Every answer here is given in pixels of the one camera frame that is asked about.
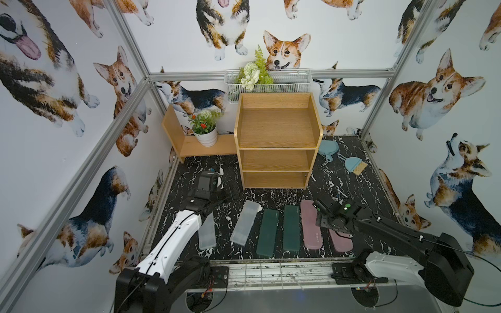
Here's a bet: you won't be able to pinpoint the pink pencil case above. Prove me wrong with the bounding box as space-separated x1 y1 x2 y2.
329 230 354 253
300 200 323 250

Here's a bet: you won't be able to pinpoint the dark green pencil case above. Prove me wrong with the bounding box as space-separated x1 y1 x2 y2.
283 205 301 252
257 209 279 258

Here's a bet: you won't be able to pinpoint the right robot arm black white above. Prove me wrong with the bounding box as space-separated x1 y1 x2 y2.
313 196 474 307

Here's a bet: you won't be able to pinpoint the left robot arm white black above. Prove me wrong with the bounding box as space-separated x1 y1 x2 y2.
113 172 242 312

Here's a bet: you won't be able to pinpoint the left translucent white pencil case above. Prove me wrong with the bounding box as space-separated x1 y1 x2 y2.
198 213 217 250

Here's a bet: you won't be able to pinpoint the translucent white pencil case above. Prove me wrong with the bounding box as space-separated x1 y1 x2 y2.
198 213 217 250
230 200 262 246

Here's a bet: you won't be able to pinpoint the right translucent white pencil case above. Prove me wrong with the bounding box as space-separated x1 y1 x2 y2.
230 200 262 246

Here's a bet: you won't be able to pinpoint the low wooden corner shelf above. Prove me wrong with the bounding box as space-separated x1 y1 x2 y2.
162 106 237 163

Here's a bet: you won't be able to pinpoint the wooden three-tier shelf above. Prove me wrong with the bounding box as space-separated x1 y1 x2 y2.
234 93 323 189

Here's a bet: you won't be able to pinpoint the light blue hand brush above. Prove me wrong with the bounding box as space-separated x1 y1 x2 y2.
337 154 368 176

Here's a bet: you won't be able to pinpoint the light blue dustpan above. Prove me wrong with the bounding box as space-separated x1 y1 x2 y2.
318 140 339 162

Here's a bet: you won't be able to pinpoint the red flower plant white pot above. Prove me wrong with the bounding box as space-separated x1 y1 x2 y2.
189 109 224 147

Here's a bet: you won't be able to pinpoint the white flowers with fern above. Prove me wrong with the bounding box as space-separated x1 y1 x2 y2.
236 46 274 91

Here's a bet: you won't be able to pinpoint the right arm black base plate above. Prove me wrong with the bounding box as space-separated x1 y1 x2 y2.
331 263 389 284

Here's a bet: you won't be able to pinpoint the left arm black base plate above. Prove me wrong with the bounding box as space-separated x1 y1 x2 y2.
188 266 230 291

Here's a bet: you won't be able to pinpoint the aluminium frame rails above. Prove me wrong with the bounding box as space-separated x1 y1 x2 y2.
0 0 435 310

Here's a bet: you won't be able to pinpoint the white wire basket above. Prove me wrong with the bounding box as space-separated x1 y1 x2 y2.
224 69 313 103

